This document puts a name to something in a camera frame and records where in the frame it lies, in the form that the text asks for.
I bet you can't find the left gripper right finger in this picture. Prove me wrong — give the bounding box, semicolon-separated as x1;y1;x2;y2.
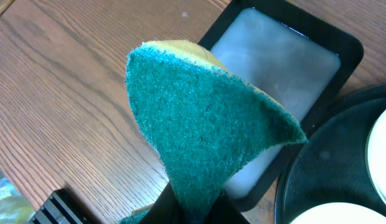
208;190;249;224

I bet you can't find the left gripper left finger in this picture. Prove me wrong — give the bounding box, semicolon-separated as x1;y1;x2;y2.
139;184;181;224

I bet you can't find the green sponge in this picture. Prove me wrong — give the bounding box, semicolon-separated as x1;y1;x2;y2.
125;40;307;223

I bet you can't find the light green plate front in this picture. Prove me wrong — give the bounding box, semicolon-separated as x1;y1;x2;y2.
290;202;386;224

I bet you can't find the light green plate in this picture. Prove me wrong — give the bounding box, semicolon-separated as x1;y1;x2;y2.
365;110;386;206
290;202;386;224

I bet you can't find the round black tray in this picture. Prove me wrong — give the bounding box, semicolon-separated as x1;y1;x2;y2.
274;84;386;224

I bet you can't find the black rectangular tray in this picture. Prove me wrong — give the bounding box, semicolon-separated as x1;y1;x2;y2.
197;0;365;213

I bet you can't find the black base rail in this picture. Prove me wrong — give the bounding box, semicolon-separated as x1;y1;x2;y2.
28;188;100;224

